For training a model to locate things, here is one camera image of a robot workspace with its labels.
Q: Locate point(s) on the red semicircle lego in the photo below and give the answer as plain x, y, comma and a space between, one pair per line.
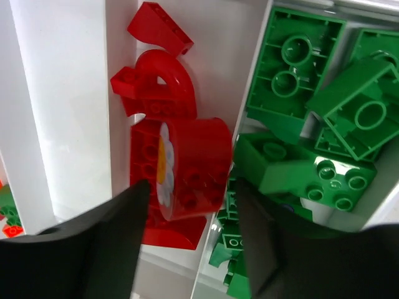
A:
157, 86

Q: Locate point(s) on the red arch lego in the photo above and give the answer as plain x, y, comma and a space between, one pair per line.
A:
181, 234

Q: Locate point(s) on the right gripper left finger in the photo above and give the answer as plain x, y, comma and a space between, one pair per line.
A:
93, 255

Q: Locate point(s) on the red sloped lego brick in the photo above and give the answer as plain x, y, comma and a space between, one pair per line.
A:
151, 24

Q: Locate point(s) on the red lego pile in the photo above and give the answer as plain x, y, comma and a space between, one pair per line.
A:
11, 225

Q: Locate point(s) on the green lego pile in tray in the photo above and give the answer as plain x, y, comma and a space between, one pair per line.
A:
320, 110

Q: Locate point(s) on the red flower print lego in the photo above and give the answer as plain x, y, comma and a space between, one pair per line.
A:
186, 162

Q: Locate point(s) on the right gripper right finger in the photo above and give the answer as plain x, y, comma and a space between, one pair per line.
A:
287, 256

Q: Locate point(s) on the white three-compartment tray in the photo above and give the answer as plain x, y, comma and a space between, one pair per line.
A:
66, 135

